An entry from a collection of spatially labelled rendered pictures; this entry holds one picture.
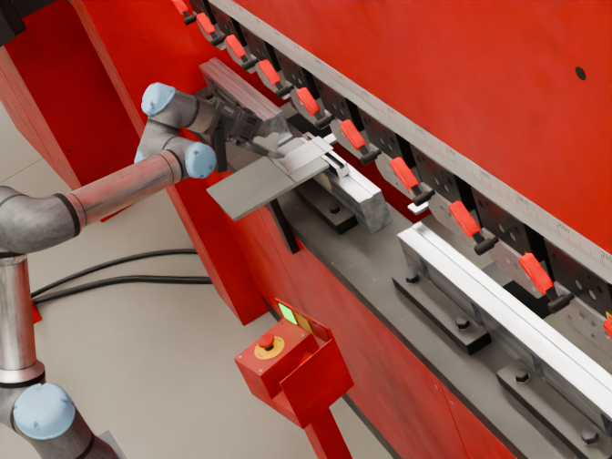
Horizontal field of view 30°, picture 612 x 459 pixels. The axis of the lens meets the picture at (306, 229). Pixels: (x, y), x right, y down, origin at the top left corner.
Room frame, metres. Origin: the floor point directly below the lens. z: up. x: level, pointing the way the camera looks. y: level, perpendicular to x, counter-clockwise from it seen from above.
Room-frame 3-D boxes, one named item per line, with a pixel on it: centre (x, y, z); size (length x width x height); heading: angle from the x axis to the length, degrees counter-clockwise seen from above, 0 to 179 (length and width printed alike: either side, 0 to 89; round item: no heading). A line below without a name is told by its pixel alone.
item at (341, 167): (2.37, -0.11, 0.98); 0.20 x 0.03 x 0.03; 13
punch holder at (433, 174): (1.64, -0.28, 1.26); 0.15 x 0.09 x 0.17; 13
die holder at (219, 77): (2.93, 0.02, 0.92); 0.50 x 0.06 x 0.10; 13
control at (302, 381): (1.99, 0.15, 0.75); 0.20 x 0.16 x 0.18; 26
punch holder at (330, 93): (2.03, -0.19, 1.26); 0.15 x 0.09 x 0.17; 13
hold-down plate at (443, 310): (1.79, -0.19, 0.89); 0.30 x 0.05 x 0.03; 13
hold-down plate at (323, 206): (2.34, -0.06, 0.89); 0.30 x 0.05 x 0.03; 13
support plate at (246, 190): (2.36, 0.04, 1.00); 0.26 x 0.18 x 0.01; 103
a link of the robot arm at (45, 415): (1.89, 0.65, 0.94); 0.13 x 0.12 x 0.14; 32
